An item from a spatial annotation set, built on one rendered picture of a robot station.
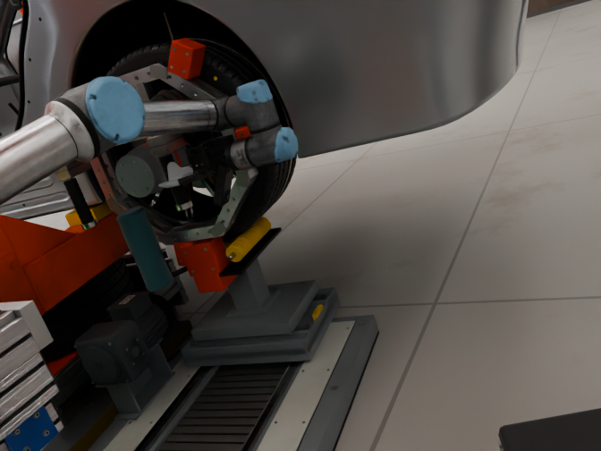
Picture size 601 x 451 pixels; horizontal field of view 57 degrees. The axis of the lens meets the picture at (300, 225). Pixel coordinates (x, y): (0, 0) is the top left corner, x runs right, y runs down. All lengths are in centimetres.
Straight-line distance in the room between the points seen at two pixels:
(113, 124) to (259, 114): 40
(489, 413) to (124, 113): 120
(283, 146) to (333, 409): 78
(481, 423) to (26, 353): 112
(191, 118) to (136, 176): 39
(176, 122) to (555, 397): 120
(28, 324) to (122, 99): 44
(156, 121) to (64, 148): 31
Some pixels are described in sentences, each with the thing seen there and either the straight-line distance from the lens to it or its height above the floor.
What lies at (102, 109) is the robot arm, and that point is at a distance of 101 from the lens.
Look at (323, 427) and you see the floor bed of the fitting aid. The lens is 163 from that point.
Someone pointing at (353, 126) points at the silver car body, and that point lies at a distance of 158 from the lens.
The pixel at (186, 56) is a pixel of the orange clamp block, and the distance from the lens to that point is 163.
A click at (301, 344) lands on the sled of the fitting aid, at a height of 16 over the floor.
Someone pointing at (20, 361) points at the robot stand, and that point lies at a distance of 114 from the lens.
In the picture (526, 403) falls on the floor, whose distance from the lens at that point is 169.
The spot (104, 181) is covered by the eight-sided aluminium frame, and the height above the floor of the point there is 83.
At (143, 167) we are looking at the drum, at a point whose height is 87.
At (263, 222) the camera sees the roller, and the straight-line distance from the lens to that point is 192.
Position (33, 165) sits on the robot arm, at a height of 101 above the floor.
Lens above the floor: 107
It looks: 18 degrees down
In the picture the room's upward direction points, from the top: 18 degrees counter-clockwise
